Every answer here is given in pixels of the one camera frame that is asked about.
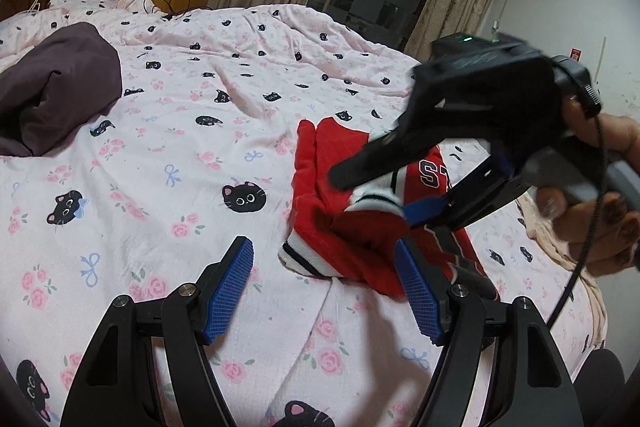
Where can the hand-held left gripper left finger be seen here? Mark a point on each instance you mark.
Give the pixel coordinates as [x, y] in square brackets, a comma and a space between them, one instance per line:
[227, 292]

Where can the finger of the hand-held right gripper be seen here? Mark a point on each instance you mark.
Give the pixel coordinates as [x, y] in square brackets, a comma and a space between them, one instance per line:
[370, 162]
[425, 209]

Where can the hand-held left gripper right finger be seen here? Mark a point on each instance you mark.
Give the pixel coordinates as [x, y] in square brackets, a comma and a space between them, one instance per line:
[417, 297]

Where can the red and white jersey shirt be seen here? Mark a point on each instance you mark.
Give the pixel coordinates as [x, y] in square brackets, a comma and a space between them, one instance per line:
[350, 232]

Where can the person's right hand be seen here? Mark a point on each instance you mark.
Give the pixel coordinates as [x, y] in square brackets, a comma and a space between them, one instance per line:
[617, 234]

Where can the beige garment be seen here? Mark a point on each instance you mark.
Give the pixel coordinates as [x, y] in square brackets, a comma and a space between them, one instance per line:
[534, 237]

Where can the pink cat print blanket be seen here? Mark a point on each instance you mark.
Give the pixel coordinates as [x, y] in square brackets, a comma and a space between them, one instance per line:
[175, 132]

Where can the dark purple cloth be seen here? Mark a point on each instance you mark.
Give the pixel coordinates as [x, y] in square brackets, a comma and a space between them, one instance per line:
[55, 87]

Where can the red wall sign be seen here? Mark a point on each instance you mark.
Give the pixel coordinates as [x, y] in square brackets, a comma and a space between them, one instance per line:
[575, 55]

